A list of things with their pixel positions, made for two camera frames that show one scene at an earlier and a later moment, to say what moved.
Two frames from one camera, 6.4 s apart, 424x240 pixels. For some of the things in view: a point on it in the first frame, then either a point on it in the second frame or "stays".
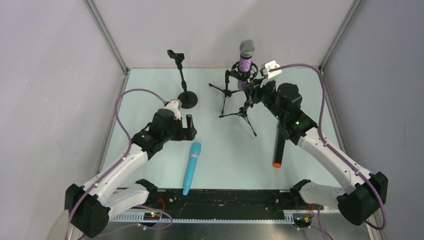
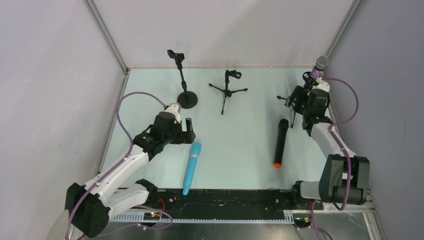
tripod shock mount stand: x=245 y=84 to x=307 y=85
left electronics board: x=151 y=216 stays
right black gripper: x=255 y=93 to x=298 y=100
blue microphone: x=195 y=149 stays
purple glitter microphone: x=247 y=48 to x=321 y=63
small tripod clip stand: x=227 y=92 stays
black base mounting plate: x=173 y=204 stays
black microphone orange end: x=279 y=148 stays
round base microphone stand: x=188 y=100 stays
